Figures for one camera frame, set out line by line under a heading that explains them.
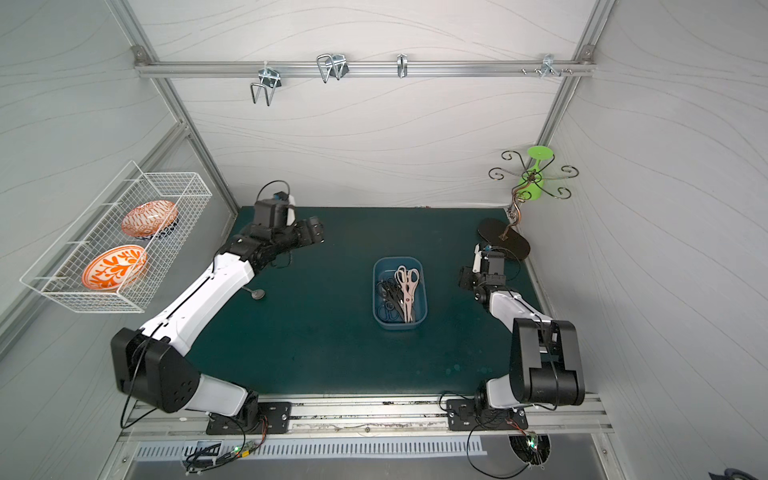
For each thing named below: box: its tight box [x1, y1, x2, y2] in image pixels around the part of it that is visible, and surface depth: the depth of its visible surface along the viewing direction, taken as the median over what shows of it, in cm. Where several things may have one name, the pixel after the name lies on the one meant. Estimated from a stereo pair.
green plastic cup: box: [518, 145, 554, 201], surface depth 88 cm
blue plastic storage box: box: [372, 256, 428, 330], surface depth 95 cm
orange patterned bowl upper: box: [122, 200, 179, 240], surface depth 73 cm
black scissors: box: [377, 278, 405, 322], surface depth 95 cm
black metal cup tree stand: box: [478, 151, 579, 261], surface depth 93 cm
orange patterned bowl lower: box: [82, 245, 148, 292], surface depth 64 cm
